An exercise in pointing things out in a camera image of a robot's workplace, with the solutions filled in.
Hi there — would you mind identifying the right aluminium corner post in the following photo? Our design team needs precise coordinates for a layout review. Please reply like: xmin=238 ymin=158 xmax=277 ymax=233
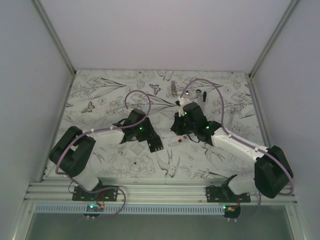
xmin=248 ymin=0 xmax=300 ymax=81

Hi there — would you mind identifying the clear plastic fuse box cover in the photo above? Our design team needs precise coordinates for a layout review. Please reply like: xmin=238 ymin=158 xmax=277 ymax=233
xmin=129 ymin=142 xmax=145 ymax=156

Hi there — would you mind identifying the right controller board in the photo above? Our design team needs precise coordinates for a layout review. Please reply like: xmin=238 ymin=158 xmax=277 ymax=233
xmin=223 ymin=205 xmax=241 ymax=214

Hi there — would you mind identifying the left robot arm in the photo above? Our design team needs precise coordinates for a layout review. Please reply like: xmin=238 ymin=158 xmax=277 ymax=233
xmin=49 ymin=109 xmax=163 ymax=201

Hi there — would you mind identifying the metal bracket block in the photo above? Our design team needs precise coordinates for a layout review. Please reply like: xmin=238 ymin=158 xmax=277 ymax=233
xmin=171 ymin=81 xmax=178 ymax=97

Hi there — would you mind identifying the controller board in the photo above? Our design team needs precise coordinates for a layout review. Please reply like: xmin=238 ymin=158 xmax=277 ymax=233
xmin=86 ymin=204 xmax=104 ymax=212
xmin=223 ymin=205 xmax=241 ymax=214

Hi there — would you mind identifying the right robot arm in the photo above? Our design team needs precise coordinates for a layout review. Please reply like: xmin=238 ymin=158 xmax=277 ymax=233
xmin=171 ymin=98 xmax=293 ymax=203

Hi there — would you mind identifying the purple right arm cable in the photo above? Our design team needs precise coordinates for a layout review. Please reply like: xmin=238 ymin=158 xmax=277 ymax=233
xmin=183 ymin=77 xmax=296 ymax=196

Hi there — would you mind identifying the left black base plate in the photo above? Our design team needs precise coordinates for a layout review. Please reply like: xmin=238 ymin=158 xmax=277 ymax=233
xmin=72 ymin=186 xmax=118 ymax=202

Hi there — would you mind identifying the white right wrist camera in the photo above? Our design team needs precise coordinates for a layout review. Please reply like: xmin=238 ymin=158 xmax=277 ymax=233
xmin=175 ymin=97 xmax=191 ymax=117

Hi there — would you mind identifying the black fuse box base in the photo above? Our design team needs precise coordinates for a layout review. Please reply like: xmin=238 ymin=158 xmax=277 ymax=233
xmin=147 ymin=135 xmax=164 ymax=153

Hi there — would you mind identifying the aluminium frame rail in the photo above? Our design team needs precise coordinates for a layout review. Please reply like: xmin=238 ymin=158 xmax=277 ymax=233
xmin=23 ymin=177 xmax=298 ymax=205

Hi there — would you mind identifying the silver open end wrench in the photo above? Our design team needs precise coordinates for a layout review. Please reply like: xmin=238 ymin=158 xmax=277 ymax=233
xmin=227 ymin=108 xmax=237 ymax=129

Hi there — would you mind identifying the aluminium corner post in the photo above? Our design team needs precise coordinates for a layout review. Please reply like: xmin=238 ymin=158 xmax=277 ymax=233
xmin=31 ymin=0 xmax=77 ymax=76
xmin=248 ymin=0 xmax=300 ymax=81

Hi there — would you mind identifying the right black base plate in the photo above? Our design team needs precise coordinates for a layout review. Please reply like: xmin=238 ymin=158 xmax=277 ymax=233
xmin=205 ymin=185 xmax=251 ymax=203

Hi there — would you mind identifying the left aluminium corner post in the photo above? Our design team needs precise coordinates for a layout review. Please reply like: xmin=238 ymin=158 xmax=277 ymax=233
xmin=31 ymin=0 xmax=77 ymax=76

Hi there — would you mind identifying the black handled screwdriver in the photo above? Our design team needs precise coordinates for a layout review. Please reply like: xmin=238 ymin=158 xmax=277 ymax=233
xmin=202 ymin=91 xmax=207 ymax=103

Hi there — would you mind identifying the left controller board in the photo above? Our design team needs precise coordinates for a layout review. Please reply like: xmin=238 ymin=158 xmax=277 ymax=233
xmin=86 ymin=204 xmax=104 ymax=212

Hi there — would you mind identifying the ratchet wrench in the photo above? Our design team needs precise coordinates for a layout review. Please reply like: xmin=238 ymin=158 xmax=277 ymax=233
xmin=195 ymin=89 xmax=203 ymax=109

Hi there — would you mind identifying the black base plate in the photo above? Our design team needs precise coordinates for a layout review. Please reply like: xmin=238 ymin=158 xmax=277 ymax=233
xmin=72 ymin=186 xmax=118 ymax=202
xmin=205 ymin=185 xmax=251 ymax=203

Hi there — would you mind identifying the white slotted cable duct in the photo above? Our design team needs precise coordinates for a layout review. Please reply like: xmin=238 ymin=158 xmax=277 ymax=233
xmin=34 ymin=203 xmax=225 ymax=216

